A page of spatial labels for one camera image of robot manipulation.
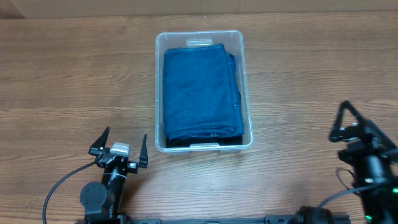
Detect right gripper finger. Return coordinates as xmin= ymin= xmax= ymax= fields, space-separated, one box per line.
xmin=329 ymin=101 xmax=347 ymax=142
xmin=343 ymin=100 xmax=364 ymax=124

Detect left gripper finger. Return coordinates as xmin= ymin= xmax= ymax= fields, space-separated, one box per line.
xmin=90 ymin=126 xmax=110 ymax=149
xmin=138 ymin=134 xmax=148 ymax=169

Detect blue denim jeans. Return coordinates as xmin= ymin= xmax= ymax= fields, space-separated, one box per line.
xmin=164 ymin=44 xmax=244 ymax=140

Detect large black garment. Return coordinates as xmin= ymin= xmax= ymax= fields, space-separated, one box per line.
xmin=166 ymin=136 xmax=243 ymax=147

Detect clear plastic storage bin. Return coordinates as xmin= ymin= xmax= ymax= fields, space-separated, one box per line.
xmin=154 ymin=30 xmax=254 ymax=154

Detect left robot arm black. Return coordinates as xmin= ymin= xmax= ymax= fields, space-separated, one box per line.
xmin=80 ymin=127 xmax=149 ymax=224

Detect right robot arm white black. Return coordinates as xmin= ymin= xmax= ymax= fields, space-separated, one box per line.
xmin=290 ymin=101 xmax=397 ymax=223

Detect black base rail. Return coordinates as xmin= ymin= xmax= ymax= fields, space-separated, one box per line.
xmin=124 ymin=214 xmax=352 ymax=224

